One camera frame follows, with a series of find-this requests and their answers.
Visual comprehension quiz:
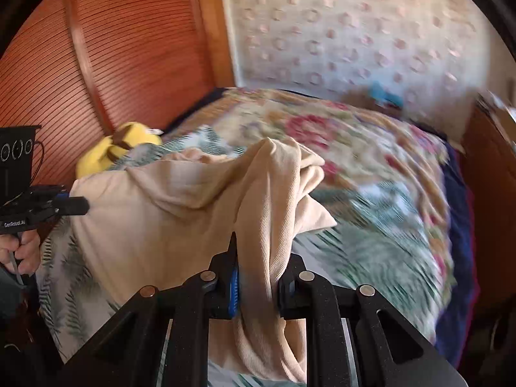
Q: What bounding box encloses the leaf print bed sheet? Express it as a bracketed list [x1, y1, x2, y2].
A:
[36, 127, 444, 387]

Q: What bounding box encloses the yellow plush toy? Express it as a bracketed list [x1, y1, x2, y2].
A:
[76, 122, 164, 178]

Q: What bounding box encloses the person's left hand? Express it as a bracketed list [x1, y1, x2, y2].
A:
[0, 230, 41, 277]

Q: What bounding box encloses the sheer circle pattern curtain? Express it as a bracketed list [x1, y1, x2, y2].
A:
[218, 0, 496, 109]

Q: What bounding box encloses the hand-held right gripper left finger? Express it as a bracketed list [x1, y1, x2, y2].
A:
[60, 232, 243, 387]

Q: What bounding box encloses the beige printed T-shirt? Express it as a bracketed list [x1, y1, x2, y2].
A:
[70, 136, 337, 383]

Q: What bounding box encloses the wooden sideboard cabinet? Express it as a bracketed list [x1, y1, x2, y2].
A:
[461, 105, 516, 311]

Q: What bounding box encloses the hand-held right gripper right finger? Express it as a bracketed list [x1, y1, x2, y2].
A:
[278, 252, 470, 387]

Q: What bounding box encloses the slatted wooden wardrobe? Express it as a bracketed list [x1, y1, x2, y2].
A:
[0, 0, 236, 178]

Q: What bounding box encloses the floral blanket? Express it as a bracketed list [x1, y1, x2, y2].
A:
[177, 89, 456, 331]

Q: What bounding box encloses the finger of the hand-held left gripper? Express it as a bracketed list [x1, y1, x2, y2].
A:
[56, 195, 90, 216]

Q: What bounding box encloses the teal cloth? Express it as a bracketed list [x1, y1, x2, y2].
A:
[369, 83, 404, 107]

